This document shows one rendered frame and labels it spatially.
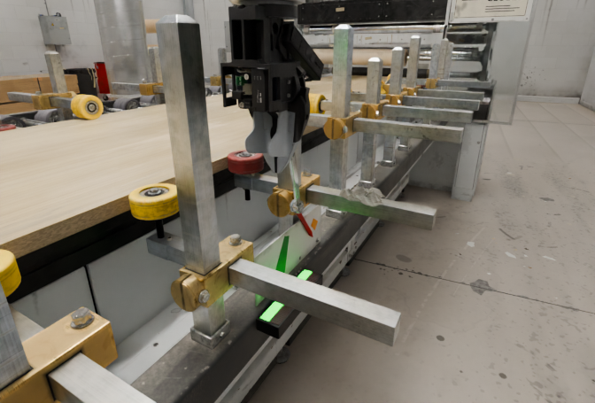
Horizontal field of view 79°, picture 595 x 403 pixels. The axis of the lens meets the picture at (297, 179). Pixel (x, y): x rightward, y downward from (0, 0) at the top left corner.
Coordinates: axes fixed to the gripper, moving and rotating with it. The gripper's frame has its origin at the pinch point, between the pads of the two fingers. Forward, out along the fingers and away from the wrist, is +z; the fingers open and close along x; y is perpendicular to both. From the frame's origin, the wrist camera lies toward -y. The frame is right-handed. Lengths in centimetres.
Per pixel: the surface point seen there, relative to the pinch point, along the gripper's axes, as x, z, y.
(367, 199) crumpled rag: 7.6, 11.0, -18.0
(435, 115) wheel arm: 10, 3, -69
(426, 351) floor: 17, 98, -79
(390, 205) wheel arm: 11.7, 11.7, -18.9
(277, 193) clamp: -8.1, 10.8, -11.9
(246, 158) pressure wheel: -19.7, 7.1, -18.0
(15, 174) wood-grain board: -53, 8, 11
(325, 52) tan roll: -108, -10, -247
